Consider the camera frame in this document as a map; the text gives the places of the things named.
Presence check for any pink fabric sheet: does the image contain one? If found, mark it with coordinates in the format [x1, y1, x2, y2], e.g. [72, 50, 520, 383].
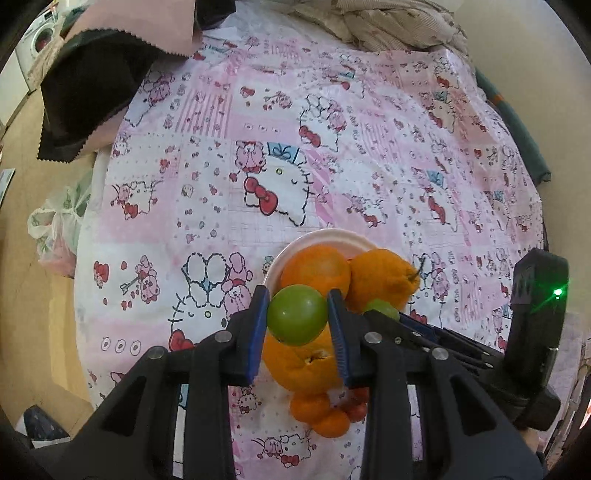
[62, 0, 204, 58]

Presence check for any pink speckled bowl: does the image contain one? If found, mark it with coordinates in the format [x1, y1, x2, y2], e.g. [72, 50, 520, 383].
[261, 228, 375, 301]

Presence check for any black fabric sheet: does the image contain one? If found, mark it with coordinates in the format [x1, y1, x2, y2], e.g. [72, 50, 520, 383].
[37, 30, 171, 163]

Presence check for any small tangerine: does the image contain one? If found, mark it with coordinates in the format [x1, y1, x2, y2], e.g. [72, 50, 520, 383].
[315, 410, 350, 439]
[289, 391, 331, 424]

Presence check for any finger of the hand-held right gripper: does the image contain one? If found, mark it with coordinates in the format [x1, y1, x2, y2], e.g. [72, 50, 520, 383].
[398, 313, 506, 358]
[366, 310, 506, 374]

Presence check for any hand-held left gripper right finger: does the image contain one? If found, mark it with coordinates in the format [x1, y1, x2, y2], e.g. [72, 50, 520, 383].
[327, 288, 546, 480]

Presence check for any large round orange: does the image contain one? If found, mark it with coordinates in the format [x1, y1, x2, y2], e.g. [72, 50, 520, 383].
[262, 323, 352, 398]

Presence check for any beige crumpled cloth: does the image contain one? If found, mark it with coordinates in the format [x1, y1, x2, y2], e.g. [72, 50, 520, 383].
[25, 39, 70, 95]

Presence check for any crumpled beige printed quilt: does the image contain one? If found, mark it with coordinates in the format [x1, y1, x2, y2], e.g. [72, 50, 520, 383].
[286, 0, 469, 56]

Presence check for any dark dotted cloth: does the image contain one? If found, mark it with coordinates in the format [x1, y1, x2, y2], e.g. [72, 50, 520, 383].
[23, 405, 70, 448]

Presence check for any translucent plastic bag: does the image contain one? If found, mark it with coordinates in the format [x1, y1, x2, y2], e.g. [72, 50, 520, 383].
[27, 171, 93, 278]

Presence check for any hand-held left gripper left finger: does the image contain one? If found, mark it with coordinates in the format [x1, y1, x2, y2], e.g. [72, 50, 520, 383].
[69, 285, 271, 480]

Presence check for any teal bed frame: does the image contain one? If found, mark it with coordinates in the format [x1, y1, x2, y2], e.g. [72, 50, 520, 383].
[475, 67, 552, 183]

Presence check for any white washing machine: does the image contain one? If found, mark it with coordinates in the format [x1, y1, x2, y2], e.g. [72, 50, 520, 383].
[16, 0, 58, 93]

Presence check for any pink cartoon printed bedsheet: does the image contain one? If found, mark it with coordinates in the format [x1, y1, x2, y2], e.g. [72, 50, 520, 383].
[74, 0, 546, 480]

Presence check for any knobbed orange with stem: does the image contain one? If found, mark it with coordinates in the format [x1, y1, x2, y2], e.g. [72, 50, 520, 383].
[345, 248, 426, 315]

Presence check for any green plum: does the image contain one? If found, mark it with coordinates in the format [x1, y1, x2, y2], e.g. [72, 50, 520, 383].
[268, 285, 329, 347]
[362, 298, 400, 322]

